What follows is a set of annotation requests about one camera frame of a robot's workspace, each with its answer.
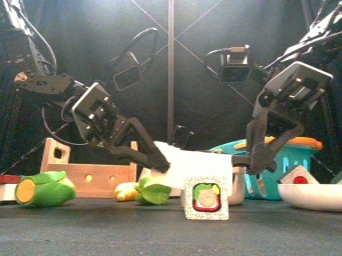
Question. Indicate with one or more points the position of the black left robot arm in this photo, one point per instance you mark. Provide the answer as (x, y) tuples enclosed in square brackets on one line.
[(27, 50)]

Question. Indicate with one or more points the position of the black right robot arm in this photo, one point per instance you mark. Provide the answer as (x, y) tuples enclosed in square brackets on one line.
[(321, 28)]

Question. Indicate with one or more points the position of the sushi piece with red centre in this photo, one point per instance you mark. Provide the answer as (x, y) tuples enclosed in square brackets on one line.
[(299, 176)]

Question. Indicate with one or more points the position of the toy sushi roll piece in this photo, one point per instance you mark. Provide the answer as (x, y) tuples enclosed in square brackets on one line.
[(206, 198)]

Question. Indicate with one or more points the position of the orange toy food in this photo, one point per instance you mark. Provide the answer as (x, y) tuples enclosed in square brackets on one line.
[(307, 141)]

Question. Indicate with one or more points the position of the teal plastic basket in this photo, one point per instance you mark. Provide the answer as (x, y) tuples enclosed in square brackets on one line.
[(291, 163)]

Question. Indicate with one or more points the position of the green toy lettuce leaf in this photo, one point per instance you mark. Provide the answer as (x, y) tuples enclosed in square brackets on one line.
[(154, 193)]

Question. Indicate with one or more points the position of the yellow toy lemon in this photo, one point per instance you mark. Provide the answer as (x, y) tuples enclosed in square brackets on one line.
[(126, 192)]

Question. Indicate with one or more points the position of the wooden toy crate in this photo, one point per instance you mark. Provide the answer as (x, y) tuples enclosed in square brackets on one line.
[(95, 176)]

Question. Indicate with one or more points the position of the white bowl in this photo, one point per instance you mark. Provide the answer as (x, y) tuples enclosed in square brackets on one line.
[(312, 196)]

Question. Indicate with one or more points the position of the red and white toy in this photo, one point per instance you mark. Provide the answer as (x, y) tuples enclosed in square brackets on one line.
[(8, 188)]

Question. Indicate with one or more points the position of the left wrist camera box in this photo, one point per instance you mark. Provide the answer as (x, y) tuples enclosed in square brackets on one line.
[(127, 74)]

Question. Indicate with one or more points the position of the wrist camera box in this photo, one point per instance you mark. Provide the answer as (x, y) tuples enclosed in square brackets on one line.
[(127, 74), (234, 66)]

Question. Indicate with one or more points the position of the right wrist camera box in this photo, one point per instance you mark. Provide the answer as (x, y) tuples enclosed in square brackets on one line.
[(234, 66)]

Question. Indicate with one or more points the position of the vertical metal frame pole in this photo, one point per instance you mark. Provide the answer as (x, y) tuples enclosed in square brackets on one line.
[(171, 66)]

